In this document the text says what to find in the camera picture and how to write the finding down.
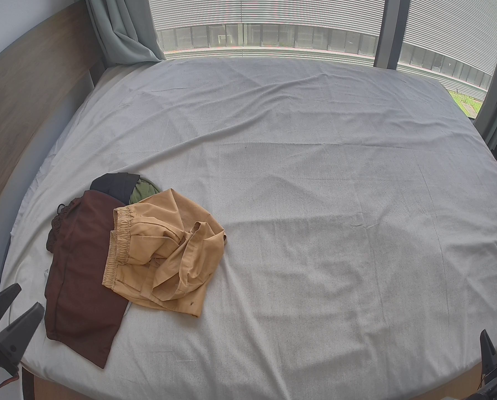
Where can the bed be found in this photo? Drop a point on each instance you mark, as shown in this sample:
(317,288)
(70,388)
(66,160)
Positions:
(294,181)

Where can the tan shorts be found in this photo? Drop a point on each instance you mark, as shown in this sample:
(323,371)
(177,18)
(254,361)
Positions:
(169,244)

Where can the black garment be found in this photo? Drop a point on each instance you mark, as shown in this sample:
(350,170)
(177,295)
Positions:
(111,186)

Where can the window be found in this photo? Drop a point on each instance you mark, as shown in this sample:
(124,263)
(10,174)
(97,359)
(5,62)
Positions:
(273,6)

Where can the brown shorts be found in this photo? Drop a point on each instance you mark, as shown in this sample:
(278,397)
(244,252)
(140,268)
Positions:
(81,290)

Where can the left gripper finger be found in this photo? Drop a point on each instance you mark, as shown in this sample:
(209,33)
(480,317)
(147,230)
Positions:
(0,304)
(19,333)

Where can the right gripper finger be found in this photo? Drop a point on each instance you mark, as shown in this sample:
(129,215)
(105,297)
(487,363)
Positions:
(489,361)

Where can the green garment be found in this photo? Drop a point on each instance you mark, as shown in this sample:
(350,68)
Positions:
(142,192)

